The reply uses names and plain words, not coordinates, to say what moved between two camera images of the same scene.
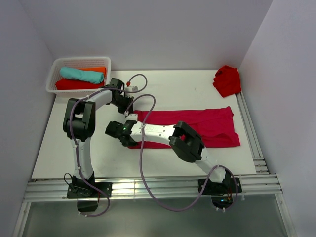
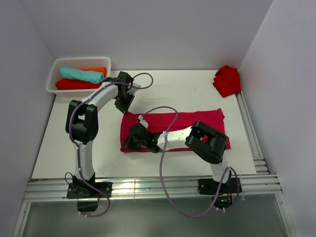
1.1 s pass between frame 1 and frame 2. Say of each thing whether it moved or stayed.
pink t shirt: moved
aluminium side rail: stayed
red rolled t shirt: stayed
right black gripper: moved
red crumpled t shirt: stayed
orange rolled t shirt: stayed
